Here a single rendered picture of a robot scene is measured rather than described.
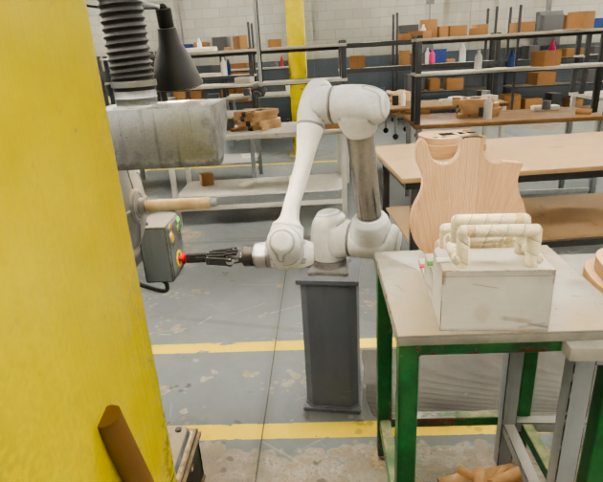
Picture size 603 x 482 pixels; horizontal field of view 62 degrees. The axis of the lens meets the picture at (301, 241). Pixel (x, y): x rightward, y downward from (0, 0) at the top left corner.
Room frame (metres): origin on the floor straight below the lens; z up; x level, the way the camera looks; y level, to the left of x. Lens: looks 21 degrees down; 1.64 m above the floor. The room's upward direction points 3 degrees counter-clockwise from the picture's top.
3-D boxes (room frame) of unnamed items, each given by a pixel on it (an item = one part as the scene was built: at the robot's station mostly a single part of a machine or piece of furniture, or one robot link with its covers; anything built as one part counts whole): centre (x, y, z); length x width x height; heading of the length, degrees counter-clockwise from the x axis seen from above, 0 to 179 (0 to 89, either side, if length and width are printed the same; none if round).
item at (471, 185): (1.50, -0.53, 1.17); 0.35 x 0.04 x 0.40; 84
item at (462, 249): (1.15, -0.40, 1.15); 0.03 x 0.03 x 0.09
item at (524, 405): (1.62, -0.84, 0.45); 0.05 x 0.05 x 0.90; 87
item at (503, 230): (1.14, -0.48, 1.20); 0.20 x 0.03 x 0.03; 83
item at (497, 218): (1.22, -0.49, 1.20); 0.20 x 0.03 x 0.03; 83
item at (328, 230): (2.07, -0.13, 0.87); 0.18 x 0.16 x 0.22; 66
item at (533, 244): (1.13, -0.57, 1.15); 0.03 x 0.03 x 0.09
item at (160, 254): (1.61, 0.55, 0.99); 0.24 x 0.21 x 0.26; 87
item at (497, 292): (1.18, -0.49, 1.02); 0.27 x 0.15 x 0.17; 84
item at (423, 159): (1.51, -0.40, 1.32); 0.07 x 0.04 x 0.09; 84
